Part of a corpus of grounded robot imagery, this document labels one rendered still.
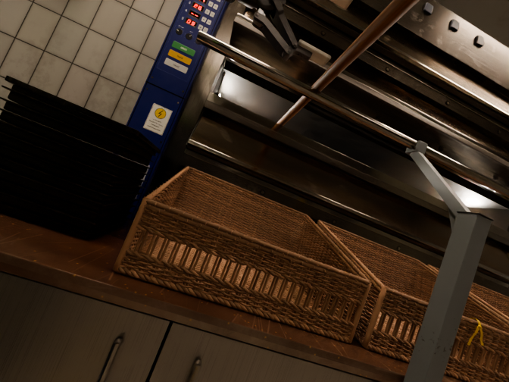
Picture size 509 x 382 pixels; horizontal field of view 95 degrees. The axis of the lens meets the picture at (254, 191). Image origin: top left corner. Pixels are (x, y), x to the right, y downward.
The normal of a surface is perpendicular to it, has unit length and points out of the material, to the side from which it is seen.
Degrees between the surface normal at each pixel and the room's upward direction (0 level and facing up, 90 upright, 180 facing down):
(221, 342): 90
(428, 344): 90
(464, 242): 90
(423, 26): 90
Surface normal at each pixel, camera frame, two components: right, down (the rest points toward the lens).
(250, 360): 0.18, 0.00
